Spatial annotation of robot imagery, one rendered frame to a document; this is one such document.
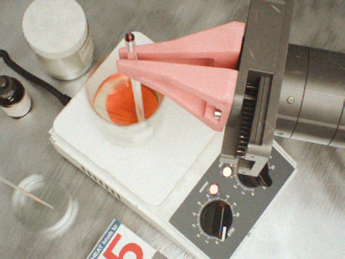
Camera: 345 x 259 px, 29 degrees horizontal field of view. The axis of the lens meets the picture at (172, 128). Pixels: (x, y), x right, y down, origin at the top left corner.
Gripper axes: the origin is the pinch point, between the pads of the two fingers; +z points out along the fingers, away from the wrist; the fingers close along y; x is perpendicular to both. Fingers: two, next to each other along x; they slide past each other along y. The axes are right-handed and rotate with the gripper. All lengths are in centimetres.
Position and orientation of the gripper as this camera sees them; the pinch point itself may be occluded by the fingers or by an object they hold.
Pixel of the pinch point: (131, 61)
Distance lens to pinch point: 41.8
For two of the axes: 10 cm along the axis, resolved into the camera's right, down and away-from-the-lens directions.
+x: 0.0, 2.6, 9.7
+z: -9.8, -1.8, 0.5
